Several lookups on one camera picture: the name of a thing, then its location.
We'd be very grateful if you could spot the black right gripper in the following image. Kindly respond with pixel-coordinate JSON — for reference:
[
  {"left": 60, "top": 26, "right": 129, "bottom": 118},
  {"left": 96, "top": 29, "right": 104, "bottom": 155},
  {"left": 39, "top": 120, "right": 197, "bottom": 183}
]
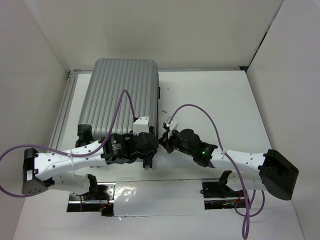
[{"left": 159, "top": 126, "right": 195, "bottom": 157}]

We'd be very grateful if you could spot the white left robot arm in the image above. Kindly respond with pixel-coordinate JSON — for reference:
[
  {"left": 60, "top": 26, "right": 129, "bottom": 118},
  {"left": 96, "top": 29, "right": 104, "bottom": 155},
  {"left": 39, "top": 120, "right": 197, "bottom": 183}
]
[{"left": 21, "top": 132, "right": 159, "bottom": 200}]

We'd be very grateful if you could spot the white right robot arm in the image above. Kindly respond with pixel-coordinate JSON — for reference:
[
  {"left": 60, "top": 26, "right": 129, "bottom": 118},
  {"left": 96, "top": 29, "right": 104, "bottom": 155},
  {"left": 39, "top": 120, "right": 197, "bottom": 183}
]
[{"left": 158, "top": 129, "right": 299, "bottom": 201}]

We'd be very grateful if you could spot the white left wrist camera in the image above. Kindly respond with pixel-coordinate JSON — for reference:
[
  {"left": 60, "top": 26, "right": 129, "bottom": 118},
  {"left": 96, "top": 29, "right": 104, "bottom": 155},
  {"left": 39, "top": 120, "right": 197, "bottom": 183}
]
[{"left": 132, "top": 116, "right": 150, "bottom": 136}]

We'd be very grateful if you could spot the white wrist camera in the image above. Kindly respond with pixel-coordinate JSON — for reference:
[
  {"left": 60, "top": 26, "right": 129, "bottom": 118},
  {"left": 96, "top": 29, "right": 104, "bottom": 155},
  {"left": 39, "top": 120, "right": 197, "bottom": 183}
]
[
  {"left": 132, "top": 116, "right": 150, "bottom": 136},
  {"left": 163, "top": 116, "right": 179, "bottom": 139}
]

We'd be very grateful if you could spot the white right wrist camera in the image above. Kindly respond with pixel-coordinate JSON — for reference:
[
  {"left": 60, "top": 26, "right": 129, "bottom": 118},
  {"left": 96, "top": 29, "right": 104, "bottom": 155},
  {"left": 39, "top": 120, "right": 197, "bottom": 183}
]
[{"left": 163, "top": 116, "right": 179, "bottom": 139}]

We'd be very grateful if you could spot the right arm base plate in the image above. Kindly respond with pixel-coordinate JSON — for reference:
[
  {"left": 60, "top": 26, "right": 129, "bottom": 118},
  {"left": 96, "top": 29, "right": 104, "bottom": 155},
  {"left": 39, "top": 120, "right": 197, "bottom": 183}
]
[{"left": 200, "top": 181, "right": 245, "bottom": 210}]

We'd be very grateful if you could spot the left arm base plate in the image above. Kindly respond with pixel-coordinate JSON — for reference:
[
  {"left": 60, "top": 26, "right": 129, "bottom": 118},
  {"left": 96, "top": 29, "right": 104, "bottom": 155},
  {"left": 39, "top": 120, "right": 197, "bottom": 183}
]
[{"left": 66, "top": 182, "right": 116, "bottom": 217}]

